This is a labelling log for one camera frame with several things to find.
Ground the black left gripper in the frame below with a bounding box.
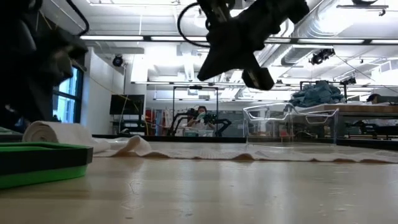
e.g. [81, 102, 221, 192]
[0, 18, 63, 131]

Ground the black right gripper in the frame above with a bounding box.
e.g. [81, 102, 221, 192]
[197, 0, 292, 91]

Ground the green and black square tray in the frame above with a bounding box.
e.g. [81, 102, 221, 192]
[0, 141, 94, 190]

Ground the person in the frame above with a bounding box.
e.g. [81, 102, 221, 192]
[186, 105, 216, 131]
[366, 93, 382, 105]

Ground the teal bin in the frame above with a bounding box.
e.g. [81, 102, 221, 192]
[183, 128, 215, 138]

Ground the red object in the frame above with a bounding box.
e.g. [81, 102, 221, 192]
[144, 108, 156, 125]

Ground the black computer monitor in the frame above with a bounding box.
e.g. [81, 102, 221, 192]
[109, 94, 146, 116]

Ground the clear plastic bin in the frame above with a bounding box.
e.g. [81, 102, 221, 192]
[243, 101, 340, 146]

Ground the black ceiling spotlight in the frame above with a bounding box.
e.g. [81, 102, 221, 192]
[309, 48, 336, 65]
[340, 76, 358, 86]

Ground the blue cloth pile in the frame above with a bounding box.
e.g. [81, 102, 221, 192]
[289, 80, 346, 108]

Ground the black ceiling track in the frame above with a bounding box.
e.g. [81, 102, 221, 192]
[336, 0, 389, 16]

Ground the workbench with wooden top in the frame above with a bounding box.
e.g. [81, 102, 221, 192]
[295, 103, 398, 139]

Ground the black metal station frame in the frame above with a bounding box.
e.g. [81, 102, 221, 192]
[172, 85, 219, 138]

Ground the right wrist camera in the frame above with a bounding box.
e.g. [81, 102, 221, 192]
[198, 0, 233, 29]

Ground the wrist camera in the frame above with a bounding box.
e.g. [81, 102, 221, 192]
[46, 27, 90, 87]
[198, 0, 233, 29]

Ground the black right camera cable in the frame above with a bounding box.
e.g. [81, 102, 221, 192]
[177, 1, 218, 49]

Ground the black camera cable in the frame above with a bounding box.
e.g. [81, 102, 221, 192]
[177, 1, 218, 49]
[65, 0, 91, 37]

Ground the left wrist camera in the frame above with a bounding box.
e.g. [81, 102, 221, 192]
[46, 27, 90, 87]

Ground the black left camera cable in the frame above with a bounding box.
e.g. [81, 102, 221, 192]
[65, 0, 91, 37]

